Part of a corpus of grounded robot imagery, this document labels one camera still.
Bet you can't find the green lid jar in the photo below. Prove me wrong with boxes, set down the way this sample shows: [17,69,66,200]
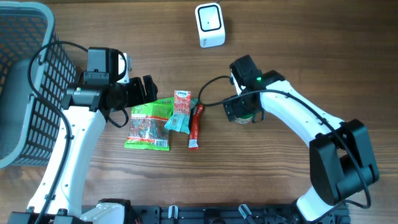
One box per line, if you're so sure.
[234,114,253,124]

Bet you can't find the red white tissue pack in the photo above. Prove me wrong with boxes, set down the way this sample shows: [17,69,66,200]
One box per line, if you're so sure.
[174,90,192,115]

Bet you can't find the green snack bag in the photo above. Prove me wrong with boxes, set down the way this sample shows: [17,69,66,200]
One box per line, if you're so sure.
[124,98,174,151]

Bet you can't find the teal wrapper packet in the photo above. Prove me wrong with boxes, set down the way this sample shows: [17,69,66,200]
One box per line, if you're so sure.
[164,99,198,134]

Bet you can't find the red stick sachet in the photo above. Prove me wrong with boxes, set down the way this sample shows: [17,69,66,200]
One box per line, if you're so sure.
[188,105,204,151]

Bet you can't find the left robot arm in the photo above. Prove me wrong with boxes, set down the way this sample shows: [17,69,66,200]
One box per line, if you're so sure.
[8,47,158,223]

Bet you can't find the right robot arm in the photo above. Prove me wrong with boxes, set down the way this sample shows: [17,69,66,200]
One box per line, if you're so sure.
[223,55,379,223]

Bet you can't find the white barcode scanner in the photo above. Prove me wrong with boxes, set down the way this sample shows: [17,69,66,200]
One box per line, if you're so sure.
[195,2,226,49]

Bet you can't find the grey plastic mesh basket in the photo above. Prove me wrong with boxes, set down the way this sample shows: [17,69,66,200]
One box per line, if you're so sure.
[1,1,78,168]

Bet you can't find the right black camera cable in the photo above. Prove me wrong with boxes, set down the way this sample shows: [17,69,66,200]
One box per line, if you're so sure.
[197,75,373,222]

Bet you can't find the black camera cable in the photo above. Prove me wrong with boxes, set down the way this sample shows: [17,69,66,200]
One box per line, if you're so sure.
[27,40,130,224]
[197,75,373,222]

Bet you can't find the left black camera cable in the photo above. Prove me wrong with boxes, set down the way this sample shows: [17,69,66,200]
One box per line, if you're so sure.
[27,40,130,224]

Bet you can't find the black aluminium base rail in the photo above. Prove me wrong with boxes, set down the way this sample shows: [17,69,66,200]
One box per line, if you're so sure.
[130,204,306,224]

